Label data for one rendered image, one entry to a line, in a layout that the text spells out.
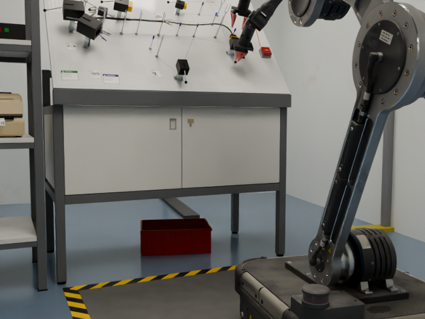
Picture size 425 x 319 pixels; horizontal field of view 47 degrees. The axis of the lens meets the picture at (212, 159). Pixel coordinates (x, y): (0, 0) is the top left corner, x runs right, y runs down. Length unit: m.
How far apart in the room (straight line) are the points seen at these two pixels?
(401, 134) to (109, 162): 1.92
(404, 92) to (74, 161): 1.52
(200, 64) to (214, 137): 0.37
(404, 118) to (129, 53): 1.80
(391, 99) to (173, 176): 1.42
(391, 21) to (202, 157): 1.44
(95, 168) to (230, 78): 0.81
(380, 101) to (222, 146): 1.37
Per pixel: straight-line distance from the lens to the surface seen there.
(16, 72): 4.50
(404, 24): 1.13
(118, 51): 2.41
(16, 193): 4.53
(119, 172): 2.28
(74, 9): 2.35
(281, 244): 2.68
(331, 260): 1.39
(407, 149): 3.30
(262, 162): 2.54
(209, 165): 2.41
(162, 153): 2.32
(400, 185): 3.36
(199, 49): 2.57
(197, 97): 2.33
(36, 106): 2.16
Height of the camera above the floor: 0.74
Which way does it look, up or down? 5 degrees down
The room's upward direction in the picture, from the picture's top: straight up
